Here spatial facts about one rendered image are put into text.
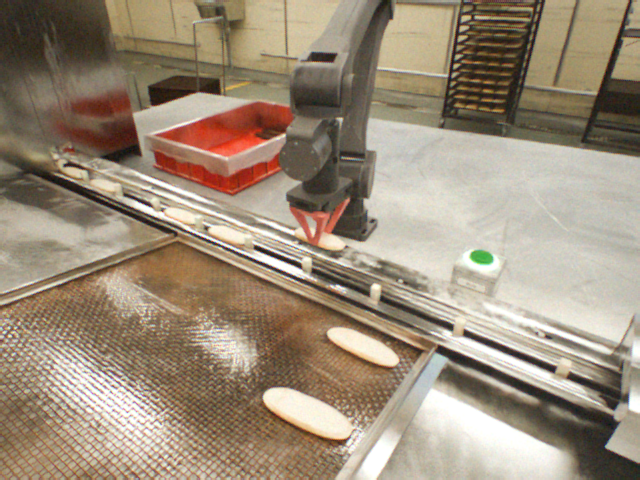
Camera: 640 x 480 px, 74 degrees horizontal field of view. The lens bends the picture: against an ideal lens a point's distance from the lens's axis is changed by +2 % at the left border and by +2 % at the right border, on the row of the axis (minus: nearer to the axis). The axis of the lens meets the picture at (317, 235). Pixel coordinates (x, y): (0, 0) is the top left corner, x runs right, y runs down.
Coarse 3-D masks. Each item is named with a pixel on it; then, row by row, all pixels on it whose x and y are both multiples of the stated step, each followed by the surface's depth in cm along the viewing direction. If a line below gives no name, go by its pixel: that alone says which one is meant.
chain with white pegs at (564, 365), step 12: (84, 180) 110; (120, 192) 104; (144, 204) 101; (156, 204) 96; (204, 228) 91; (252, 240) 84; (264, 252) 83; (324, 276) 77; (372, 288) 70; (408, 312) 69; (456, 324) 63; (468, 336) 65; (528, 360) 61; (564, 360) 57; (552, 372) 59; (564, 372) 57; (588, 384) 57; (612, 396) 56
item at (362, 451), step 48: (192, 240) 77; (96, 288) 62; (192, 288) 64; (288, 288) 66; (48, 336) 51; (144, 336) 53; (192, 336) 54; (144, 384) 46; (240, 384) 47; (0, 432) 39; (96, 432) 40; (144, 432) 40; (288, 432) 42
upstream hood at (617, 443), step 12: (636, 324) 56; (624, 336) 60; (636, 336) 54; (624, 348) 57; (636, 348) 52; (624, 360) 55; (636, 360) 51; (624, 372) 53; (636, 372) 49; (624, 384) 51; (636, 384) 48; (624, 396) 49; (636, 396) 46; (624, 408) 48; (636, 408) 45; (624, 420) 46; (636, 420) 45; (612, 432) 49; (624, 432) 47; (636, 432) 46; (612, 444) 48; (624, 444) 48; (636, 444) 47; (624, 456) 48; (636, 456) 47
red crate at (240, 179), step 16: (224, 144) 139; (240, 144) 139; (256, 144) 140; (160, 160) 120; (176, 160) 116; (272, 160) 118; (192, 176) 115; (208, 176) 111; (224, 176) 107; (240, 176) 109; (256, 176) 114; (224, 192) 109
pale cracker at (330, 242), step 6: (300, 228) 75; (312, 228) 74; (300, 234) 73; (312, 234) 72; (324, 234) 72; (330, 234) 72; (306, 240) 72; (324, 240) 71; (330, 240) 71; (336, 240) 71; (318, 246) 71; (324, 246) 70; (330, 246) 70; (336, 246) 70; (342, 246) 70
